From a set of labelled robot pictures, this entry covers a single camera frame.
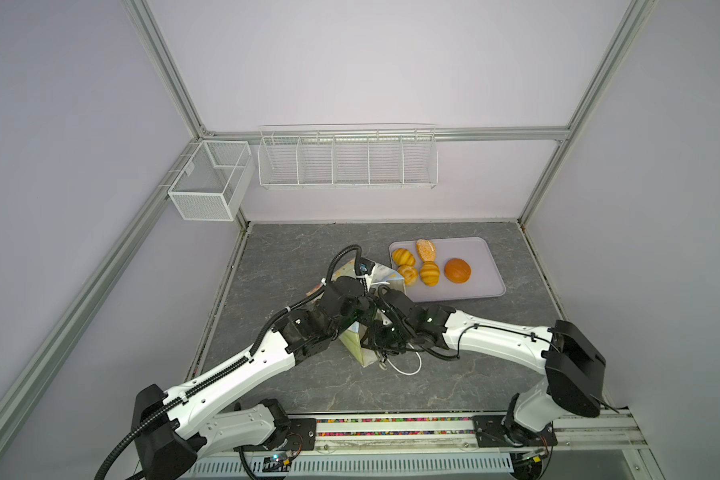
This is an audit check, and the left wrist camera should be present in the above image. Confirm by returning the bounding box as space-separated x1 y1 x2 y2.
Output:
354 257 375 276

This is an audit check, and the lavender plastic tray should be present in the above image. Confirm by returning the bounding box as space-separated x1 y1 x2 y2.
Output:
388 237 506 302

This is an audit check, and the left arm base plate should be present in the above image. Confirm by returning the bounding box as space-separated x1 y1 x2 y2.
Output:
243 417 317 452

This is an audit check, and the white mesh wall box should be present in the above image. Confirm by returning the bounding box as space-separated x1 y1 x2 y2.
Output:
168 140 255 222

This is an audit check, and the floral paper gift bag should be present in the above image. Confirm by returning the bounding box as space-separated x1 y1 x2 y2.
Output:
311 258 422 376

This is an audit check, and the striped yellow fake bread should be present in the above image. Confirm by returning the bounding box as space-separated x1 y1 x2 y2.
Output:
419 261 441 287

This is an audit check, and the aluminium mounting rail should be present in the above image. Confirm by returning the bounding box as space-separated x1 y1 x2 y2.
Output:
178 410 664 479

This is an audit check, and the round orange fake bun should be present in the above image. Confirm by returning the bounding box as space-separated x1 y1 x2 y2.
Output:
444 258 472 284

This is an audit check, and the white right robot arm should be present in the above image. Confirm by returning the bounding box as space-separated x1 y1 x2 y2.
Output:
364 287 606 444

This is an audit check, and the long white wire basket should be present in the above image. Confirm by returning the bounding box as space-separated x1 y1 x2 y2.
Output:
258 123 439 189

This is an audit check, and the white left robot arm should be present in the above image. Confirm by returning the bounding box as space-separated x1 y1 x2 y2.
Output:
95 275 376 479

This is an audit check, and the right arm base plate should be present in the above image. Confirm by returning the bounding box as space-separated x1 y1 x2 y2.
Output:
472 414 558 448

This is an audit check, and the yellow fake bread roll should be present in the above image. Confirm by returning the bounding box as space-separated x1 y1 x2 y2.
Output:
392 248 416 267

